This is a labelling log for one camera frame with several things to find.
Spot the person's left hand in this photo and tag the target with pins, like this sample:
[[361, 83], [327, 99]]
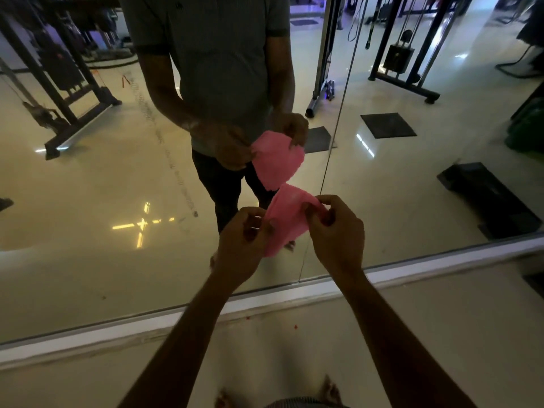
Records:
[[238, 254]]

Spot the person's right hand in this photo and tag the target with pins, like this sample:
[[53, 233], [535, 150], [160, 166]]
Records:
[[340, 242]]

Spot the pink cloth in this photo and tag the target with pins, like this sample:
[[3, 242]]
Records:
[[287, 212]]

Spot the large wall mirror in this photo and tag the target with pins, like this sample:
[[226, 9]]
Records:
[[85, 250]]

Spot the person's left forearm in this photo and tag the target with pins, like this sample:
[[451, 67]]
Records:
[[178, 348]]

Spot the person's right forearm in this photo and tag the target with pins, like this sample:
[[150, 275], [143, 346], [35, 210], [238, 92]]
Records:
[[403, 348]]

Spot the person's right foot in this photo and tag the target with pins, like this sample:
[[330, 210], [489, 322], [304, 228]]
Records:
[[331, 390]]

